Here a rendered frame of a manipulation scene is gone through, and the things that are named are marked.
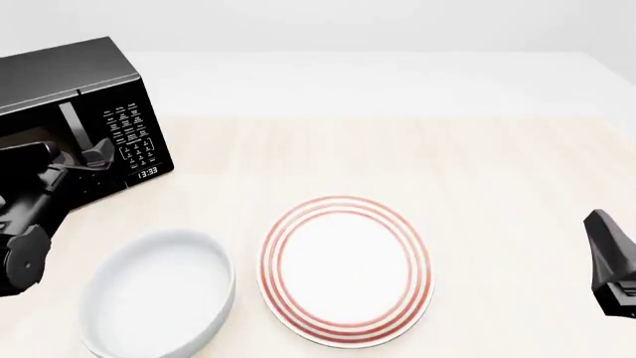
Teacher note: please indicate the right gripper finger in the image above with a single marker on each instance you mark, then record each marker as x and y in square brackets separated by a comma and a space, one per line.
[608, 246]

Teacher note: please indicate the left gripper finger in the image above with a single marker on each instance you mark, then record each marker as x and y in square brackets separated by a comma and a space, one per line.
[99, 156]

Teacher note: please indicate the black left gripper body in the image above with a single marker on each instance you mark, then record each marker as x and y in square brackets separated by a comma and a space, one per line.
[74, 179]

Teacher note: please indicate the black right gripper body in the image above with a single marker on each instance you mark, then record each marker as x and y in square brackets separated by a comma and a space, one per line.
[618, 300]

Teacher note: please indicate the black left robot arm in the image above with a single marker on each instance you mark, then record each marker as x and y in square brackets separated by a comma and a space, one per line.
[25, 223]

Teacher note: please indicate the black microwave oven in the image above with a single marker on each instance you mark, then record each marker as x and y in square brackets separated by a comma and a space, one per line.
[54, 67]

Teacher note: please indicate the white round bowl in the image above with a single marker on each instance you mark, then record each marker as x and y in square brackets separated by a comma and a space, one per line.
[159, 294]

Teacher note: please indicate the white plate with red rings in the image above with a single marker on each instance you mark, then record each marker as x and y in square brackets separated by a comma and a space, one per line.
[345, 270]

